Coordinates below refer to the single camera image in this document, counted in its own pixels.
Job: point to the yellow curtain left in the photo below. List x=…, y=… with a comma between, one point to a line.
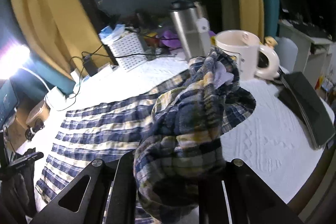
x=59, y=31

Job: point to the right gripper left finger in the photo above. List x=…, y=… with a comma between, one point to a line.
x=120, y=207

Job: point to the white perforated plastic basket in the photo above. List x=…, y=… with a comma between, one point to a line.
x=128, y=50

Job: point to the white desk lamp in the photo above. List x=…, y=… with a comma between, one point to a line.
x=32, y=77

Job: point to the tan lidded food container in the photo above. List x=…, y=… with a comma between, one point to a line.
x=40, y=111

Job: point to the white bear cartoon mug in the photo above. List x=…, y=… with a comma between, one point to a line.
x=244, y=47

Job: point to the purple cloth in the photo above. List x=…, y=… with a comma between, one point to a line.
x=170, y=38

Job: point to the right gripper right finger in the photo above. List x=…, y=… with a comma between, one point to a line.
x=226, y=197

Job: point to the black power adapter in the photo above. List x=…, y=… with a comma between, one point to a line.
x=89, y=65

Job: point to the grey computer desk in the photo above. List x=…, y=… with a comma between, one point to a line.
x=314, y=54

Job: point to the blue yellow plaid pants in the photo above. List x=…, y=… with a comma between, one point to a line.
x=174, y=131

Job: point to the stainless steel tumbler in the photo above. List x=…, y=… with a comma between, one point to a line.
x=192, y=28

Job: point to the brown cardboard box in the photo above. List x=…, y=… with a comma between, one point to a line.
x=17, y=127

